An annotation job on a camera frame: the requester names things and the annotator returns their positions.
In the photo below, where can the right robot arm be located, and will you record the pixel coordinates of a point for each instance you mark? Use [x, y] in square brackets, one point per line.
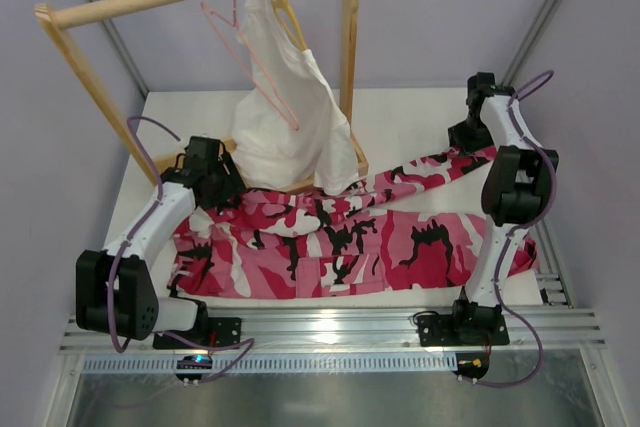
[518, 192]

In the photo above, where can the pink wire hanger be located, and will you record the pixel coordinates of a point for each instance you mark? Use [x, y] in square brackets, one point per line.
[272, 96]

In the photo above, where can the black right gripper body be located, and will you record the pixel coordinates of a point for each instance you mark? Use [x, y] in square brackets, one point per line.
[461, 137]

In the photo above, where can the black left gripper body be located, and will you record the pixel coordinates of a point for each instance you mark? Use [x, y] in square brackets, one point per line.
[229, 186]

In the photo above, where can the wooden clothes rack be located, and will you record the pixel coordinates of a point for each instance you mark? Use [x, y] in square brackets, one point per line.
[57, 24]

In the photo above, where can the slotted cable duct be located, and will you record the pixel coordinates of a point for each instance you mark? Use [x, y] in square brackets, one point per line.
[292, 363]

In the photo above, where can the white t-shirt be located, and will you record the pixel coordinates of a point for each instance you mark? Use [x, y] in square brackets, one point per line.
[269, 153]

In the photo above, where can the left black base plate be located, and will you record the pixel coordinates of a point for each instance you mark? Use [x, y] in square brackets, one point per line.
[224, 331]

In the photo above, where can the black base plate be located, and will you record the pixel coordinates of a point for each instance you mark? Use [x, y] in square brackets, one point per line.
[444, 331]
[224, 331]

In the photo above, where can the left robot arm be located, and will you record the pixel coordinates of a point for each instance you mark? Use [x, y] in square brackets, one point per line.
[115, 294]

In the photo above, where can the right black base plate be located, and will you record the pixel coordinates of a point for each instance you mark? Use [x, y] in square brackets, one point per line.
[444, 331]

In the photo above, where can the aluminium mounting rail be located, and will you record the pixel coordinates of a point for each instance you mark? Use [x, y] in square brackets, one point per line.
[333, 330]

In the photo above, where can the wooden hanger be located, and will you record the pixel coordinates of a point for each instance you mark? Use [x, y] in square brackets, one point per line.
[286, 16]

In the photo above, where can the pink camouflage trousers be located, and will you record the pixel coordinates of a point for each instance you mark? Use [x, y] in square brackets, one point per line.
[272, 245]

